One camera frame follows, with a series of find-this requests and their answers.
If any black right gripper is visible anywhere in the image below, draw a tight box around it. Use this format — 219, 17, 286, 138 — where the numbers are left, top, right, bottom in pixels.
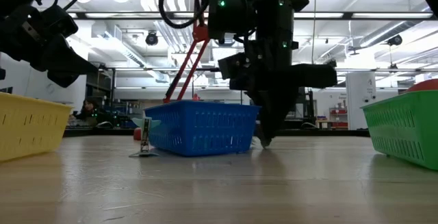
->
218, 40, 339, 149

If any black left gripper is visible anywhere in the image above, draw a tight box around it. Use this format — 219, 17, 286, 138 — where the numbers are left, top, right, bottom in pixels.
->
0, 3, 99, 88

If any yellow plastic basket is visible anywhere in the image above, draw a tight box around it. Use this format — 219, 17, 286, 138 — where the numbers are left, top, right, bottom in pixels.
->
0, 92, 75, 163

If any blue plastic basket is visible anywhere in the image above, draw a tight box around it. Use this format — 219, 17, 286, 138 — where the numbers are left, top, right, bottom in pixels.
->
142, 99, 261, 158

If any large red tape roll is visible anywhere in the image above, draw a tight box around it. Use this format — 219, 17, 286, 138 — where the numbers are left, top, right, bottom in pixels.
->
405, 78, 438, 93

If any person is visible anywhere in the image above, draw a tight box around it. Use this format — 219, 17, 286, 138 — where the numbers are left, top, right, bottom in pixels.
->
77, 97, 103, 121

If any red storage shelf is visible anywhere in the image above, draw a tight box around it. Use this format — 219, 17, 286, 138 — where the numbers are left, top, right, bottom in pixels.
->
328, 106, 348, 129

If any white cabinet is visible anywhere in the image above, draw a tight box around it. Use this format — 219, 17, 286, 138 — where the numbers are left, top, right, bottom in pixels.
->
345, 71, 377, 131

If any black ceiling spotlight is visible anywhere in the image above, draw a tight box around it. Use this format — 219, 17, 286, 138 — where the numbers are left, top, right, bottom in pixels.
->
387, 34, 404, 47
144, 30, 159, 46

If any green plastic basket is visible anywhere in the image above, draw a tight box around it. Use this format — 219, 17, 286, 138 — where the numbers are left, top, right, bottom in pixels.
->
361, 89, 438, 172

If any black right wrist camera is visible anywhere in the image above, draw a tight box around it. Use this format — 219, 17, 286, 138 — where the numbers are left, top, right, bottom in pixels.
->
218, 51, 251, 81

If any black table rear rail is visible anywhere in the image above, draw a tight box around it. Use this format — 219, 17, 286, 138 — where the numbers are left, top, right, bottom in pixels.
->
63, 127, 372, 138

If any red camera stand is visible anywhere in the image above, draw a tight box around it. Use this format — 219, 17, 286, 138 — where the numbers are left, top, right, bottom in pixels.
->
163, 0, 211, 104

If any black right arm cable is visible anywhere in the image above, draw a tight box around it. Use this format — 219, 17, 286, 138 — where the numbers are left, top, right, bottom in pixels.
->
157, 0, 211, 30

